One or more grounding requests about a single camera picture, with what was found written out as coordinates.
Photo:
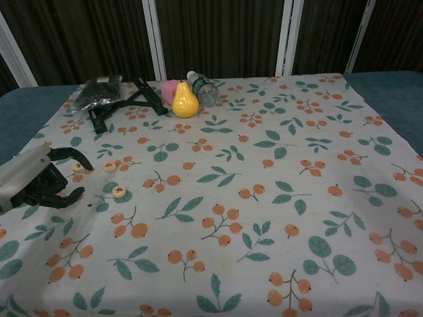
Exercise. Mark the clear plastic water bottle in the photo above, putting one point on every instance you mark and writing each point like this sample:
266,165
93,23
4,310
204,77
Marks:
205,89

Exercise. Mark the pink foam cube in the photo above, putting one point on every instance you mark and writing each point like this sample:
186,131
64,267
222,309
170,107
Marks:
168,90

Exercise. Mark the black plastic packaged bag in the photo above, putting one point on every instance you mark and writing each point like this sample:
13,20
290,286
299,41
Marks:
97,92

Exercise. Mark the black folding stand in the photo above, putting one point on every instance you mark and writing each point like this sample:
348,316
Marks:
150,95

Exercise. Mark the teal blue table cover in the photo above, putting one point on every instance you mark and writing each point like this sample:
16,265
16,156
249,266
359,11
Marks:
20,115

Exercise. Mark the floral berry print tablecloth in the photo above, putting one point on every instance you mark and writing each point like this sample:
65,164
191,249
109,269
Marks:
231,198

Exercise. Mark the dark screen panel white frame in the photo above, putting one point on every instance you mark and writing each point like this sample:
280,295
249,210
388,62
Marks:
82,36
5,76
324,36
218,36

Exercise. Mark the yellow plastic pear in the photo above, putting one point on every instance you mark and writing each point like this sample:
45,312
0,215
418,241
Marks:
185,104

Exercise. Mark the black grey left robot hand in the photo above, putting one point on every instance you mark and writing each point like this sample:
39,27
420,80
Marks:
23,178

